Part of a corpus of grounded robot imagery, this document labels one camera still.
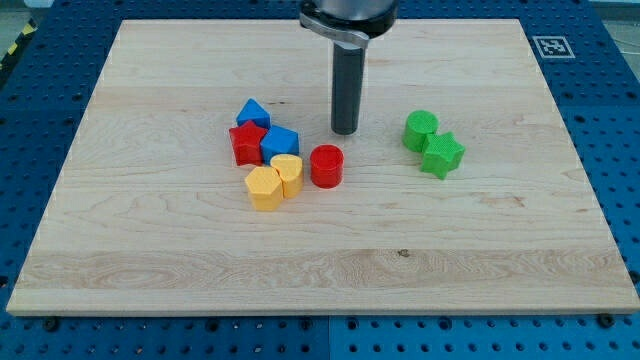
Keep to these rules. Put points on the yellow heart block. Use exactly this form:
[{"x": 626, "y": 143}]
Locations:
[{"x": 290, "y": 169}]

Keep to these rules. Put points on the white fiducial marker tag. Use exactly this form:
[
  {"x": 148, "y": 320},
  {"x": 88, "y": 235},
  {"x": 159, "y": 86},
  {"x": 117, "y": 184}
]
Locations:
[{"x": 553, "y": 47}]

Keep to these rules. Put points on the blue triangle block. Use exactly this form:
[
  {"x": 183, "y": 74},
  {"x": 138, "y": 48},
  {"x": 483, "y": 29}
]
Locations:
[{"x": 253, "y": 111}]

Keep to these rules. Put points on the yellow hexagon block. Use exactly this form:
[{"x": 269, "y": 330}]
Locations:
[{"x": 265, "y": 188}]

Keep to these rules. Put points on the blue pentagon block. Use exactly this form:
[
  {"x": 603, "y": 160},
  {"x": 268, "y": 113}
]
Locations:
[{"x": 279, "y": 140}]

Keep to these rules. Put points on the red cylinder block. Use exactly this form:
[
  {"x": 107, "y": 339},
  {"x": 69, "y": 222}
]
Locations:
[{"x": 327, "y": 162}]

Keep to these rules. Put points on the green star block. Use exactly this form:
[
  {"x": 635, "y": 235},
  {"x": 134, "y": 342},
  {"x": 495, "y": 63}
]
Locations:
[{"x": 441, "y": 154}]

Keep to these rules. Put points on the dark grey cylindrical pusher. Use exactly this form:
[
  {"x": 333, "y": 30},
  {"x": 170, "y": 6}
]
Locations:
[{"x": 347, "y": 78}]

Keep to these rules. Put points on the red star block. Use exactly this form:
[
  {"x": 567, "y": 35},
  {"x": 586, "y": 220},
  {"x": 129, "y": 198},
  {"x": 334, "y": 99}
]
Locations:
[{"x": 246, "y": 143}]

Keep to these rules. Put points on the light wooden board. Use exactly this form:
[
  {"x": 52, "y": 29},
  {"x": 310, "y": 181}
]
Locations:
[{"x": 150, "y": 214}]

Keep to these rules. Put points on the green cylinder block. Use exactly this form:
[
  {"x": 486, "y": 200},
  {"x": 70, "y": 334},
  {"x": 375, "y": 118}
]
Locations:
[{"x": 418, "y": 125}]

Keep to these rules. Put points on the black yellow hazard tape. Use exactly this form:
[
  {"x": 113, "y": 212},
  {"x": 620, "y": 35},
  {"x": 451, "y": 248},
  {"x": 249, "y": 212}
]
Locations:
[{"x": 19, "y": 45}]

